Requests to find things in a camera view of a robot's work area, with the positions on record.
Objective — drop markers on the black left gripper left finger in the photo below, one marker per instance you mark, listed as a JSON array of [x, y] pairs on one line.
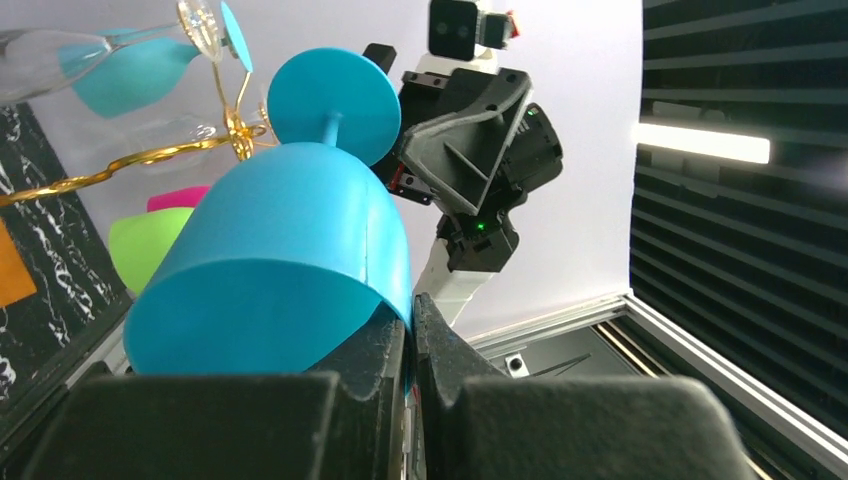
[[340, 419]]

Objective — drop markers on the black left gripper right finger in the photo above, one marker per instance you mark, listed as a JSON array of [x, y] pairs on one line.
[[479, 423]]

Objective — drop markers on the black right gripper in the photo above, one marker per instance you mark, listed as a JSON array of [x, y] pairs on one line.
[[468, 137]]

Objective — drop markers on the blue plastic wine glass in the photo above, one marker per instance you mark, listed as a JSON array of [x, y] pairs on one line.
[[291, 251], [133, 69]]

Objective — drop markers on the green plastic wine glass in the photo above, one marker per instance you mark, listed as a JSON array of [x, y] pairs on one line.
[[138, 244]]

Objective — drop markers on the clear glass wine glass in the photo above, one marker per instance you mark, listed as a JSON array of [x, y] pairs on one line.
[[29, 62]]

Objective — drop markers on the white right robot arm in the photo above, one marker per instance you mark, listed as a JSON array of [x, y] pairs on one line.
[[468, 250]]

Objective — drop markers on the pink plastic wine glass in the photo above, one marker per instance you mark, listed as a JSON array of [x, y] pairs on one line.
[[188, 197]]

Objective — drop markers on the gold wire glass rack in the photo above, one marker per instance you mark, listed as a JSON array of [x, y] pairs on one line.
[[239, 135]]

